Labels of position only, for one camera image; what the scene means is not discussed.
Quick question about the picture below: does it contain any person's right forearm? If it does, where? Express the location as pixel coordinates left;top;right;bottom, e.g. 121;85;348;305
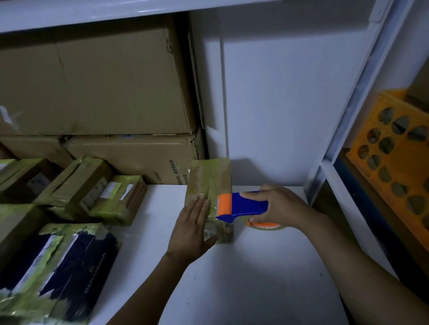
302;214;429;325

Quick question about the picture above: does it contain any long parcel with white label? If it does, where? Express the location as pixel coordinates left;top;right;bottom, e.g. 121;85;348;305
33;157;113;222

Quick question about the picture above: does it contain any white metal shelf post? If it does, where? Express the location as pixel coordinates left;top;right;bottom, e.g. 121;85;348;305
303;0;418;205

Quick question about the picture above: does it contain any blue metal shelf beam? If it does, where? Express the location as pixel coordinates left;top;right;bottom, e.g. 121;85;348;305
333;155;429;288

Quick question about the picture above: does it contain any taped parcel with grey label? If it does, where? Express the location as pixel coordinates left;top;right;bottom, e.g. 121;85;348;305
0;158;63;205

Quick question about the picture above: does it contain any printed wide cardboard box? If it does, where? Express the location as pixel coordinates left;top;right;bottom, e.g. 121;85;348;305
63;128;206;185

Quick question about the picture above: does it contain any large plain cardboard box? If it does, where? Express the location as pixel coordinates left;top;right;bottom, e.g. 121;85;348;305
0;14;197;136

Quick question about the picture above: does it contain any small parcel with white label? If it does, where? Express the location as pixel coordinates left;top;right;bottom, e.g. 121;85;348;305
88;174;148;227

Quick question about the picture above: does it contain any white upper shelf board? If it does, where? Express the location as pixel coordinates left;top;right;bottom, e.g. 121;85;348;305
0;0;279;34

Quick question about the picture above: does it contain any small taped cardboard parcel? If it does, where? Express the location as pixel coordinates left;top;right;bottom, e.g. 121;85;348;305
184;157;235;245

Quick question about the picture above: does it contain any person's left hand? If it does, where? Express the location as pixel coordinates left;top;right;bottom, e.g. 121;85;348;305
166;196;219;266

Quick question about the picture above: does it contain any person's right hand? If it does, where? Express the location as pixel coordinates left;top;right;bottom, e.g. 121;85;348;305
240;184;324;232

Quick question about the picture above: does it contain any dark blue taped box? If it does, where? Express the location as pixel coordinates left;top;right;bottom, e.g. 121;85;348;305
0;222;122;324

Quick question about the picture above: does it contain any orange plastic crate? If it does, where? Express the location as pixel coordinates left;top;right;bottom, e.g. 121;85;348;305
346;88;429;252

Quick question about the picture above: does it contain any person's left forearm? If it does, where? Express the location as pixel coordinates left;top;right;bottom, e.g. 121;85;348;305
107;252;188;325

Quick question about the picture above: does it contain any flat plain cardboard box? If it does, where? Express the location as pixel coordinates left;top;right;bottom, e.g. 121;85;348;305
0;135;74;169

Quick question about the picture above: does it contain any brown parcel with green tape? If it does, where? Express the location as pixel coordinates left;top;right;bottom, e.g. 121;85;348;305
0;204;51;272

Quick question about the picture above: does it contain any blue and orange tape dispenser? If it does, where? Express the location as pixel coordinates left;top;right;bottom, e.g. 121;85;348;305
215;192;269;223

